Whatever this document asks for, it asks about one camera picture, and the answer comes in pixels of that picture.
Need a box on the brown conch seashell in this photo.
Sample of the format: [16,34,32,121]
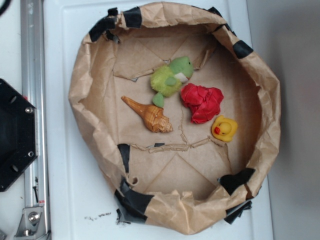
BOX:
[121,96,173,133]

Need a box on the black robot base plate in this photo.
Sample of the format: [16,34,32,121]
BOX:
[0,79,37,192]

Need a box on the yellow rubber duck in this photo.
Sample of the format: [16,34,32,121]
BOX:
[211,115,238,143]

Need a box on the green plush toy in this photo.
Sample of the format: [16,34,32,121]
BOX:
[150,56,194,108]

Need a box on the aluminium extrusion rail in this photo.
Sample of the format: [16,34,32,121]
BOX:
[20,0,52,240]

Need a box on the white tray board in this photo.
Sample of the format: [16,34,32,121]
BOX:
[43,0,274,240]

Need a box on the brown paper-lined bin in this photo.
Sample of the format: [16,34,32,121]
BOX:
[68,2,281,235]

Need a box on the metal corner bracket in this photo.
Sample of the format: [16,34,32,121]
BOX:
[14,206,45,240]

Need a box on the crumpled red paper ball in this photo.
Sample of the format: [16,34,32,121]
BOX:
[180,83,224,124]

